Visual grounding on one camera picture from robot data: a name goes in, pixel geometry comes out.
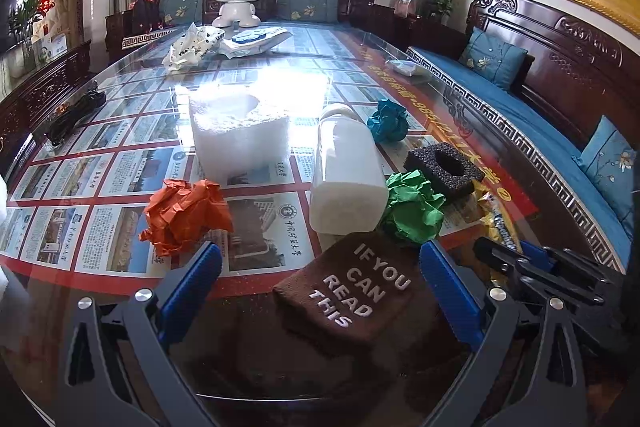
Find blue sofa seat pad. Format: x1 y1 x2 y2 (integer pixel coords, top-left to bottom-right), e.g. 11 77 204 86
406 46 631 273

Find white bubble wrap bundle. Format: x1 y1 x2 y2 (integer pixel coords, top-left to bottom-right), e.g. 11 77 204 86
189 82 292 185

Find small white box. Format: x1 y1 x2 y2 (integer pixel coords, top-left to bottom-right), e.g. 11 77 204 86
32 32 68 62

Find bamboo plant in vase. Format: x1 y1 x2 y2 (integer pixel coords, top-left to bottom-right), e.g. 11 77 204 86
7 0 41 58

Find white patterned plastic bag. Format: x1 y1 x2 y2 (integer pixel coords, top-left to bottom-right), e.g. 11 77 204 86
161 22 226 72

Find black foam block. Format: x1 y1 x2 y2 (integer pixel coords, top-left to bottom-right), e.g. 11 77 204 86
403 143 486 200

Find green crumpled paper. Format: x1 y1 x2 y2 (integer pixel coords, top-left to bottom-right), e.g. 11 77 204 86
381 171 446 247

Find brown sock with white text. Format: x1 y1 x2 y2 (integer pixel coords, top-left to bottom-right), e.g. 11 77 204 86
272 231 441 348

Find long carved wooden sofa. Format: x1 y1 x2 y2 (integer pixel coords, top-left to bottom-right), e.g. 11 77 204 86
406 0 640 275

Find blue white wipes packet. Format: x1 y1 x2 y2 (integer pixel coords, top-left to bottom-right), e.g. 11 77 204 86
216 26 293 59

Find teal paper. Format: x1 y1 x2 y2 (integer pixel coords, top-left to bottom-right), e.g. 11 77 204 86
366 99 410 142

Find teal floral cushion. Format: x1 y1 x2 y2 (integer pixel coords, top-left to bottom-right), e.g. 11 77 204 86
580 116 638 228
459 28 528 90
276 0 341 24
159 0 205 28

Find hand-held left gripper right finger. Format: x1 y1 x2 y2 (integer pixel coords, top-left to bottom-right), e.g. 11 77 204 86
419 239 596 427

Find dark wooden side table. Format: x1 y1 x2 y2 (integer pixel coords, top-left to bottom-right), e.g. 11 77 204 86
105 9 138 58
375 4 471 55

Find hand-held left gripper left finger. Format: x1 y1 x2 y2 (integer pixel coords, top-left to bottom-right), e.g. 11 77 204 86
55 241 223 427

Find dark wooden television cabinet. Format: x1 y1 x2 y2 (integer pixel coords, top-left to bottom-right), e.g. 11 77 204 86
0 39 93 168

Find yellow snack wrapper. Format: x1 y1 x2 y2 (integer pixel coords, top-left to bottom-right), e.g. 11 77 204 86
472 187 523 253

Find black bag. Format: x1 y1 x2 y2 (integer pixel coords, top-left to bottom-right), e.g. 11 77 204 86
132 0 161 30

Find black cable bundle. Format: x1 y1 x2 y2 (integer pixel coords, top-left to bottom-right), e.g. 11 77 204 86
46 88 107 146

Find white plastic bottle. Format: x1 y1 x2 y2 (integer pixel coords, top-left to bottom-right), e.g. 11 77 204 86
309 103 390 235

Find small clear packet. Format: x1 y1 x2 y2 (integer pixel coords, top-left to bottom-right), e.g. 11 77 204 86
389 59 426 80

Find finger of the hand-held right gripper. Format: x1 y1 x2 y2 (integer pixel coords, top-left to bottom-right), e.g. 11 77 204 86
520 242 623 305
474 237 551 294

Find orange crumpled paper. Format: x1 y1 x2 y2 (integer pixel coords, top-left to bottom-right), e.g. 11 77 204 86
139 179 234 258

